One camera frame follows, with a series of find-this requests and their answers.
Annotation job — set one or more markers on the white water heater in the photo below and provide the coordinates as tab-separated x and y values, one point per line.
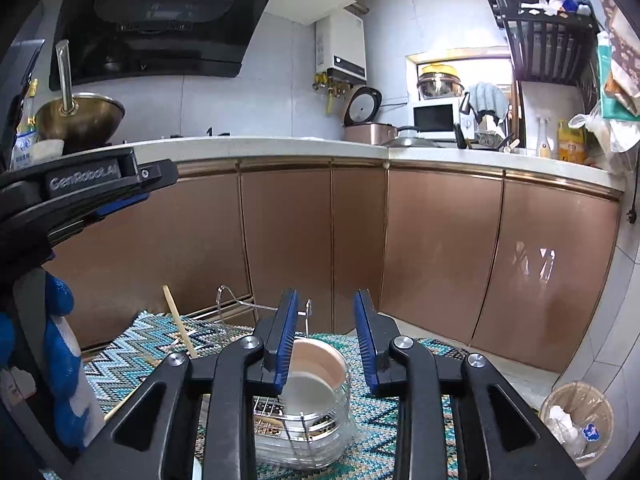
342	45

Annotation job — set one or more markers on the crumpled white bags on rack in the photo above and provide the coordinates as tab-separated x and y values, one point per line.
555	5

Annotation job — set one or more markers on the white spray bottle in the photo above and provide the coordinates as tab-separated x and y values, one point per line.
543	142

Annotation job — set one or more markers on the white plastic bag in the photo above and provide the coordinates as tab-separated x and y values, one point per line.
607	132

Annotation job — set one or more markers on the cooking oil bottle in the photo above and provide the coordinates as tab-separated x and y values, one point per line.
31	105

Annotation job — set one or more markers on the copper base cabinets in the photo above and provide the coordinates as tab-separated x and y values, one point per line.
440	250

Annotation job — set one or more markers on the glass pot lid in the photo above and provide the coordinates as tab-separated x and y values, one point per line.
412	140

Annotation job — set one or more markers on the grey blue towel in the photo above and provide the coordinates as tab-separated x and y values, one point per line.
487	97

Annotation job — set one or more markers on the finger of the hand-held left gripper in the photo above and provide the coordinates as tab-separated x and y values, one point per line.
117	208
160	172

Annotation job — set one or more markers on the copper rice cooker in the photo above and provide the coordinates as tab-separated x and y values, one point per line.
367	120

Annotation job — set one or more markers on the small white bowl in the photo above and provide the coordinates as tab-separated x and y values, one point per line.
48	148

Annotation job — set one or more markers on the clear trash bin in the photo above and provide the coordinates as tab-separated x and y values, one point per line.
575	425

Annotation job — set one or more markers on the floral apron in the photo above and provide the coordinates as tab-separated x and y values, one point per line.
625	45

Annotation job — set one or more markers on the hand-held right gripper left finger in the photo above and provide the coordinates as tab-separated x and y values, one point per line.
287	340

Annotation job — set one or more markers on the steel pot with yellow lid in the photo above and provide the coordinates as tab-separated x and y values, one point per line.
440	82

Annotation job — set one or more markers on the gas stove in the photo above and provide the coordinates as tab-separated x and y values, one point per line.
175	136

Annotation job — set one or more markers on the blue and white salt bag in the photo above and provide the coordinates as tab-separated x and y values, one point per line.
22	152

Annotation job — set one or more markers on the green packet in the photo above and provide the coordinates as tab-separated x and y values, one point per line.
612	90

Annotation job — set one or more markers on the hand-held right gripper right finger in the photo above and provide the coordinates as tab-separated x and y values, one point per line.
365	345

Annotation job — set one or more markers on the black wall rack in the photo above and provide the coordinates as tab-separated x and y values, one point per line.
550	45

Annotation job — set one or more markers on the white microwave oven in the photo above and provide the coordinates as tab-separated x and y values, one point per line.
435	117

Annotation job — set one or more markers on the zigzag patterned tablecloth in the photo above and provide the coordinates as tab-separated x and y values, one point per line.
140	345

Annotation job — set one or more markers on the yellow dish soap bottle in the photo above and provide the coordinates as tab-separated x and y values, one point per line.
571	145

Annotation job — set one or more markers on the black range hood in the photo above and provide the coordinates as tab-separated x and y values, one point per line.
165	20

